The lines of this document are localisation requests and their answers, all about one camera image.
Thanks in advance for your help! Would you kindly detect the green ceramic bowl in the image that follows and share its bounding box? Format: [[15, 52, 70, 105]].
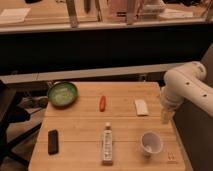
[[47, 82, 78, 107]]

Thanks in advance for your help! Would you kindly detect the white folded napkin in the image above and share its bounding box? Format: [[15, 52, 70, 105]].
[[135, 99, 149, 116]]

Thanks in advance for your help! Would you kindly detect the white paper sheet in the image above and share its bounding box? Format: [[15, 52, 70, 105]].
[[0, 8, 30, 24]]

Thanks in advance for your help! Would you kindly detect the red pepper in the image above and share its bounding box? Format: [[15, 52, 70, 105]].
[[99, 96, 106, 112]]

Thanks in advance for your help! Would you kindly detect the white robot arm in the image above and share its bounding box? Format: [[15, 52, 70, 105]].
[[160, 61, 213, 124]]

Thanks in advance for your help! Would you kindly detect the white paper cup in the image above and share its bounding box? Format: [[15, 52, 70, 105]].
[[140, 131, 163, 157]]

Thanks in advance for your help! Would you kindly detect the clear plastic bottle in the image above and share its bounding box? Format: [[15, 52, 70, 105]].
[[102, 122, 113, 165]]

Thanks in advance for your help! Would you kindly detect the metal post on shelf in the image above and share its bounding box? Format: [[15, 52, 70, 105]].
[[66, 0, 78, 28]]

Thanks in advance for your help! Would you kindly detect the black office chair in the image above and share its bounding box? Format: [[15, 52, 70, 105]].
[[0, 80, 41, 167]]

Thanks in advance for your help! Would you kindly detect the black rectangular block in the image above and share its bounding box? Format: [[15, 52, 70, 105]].
[[48, 130, 59, 155]]

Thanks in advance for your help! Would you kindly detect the white device on shelf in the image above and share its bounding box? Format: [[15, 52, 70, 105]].
[[138, 0, 166, 19]]

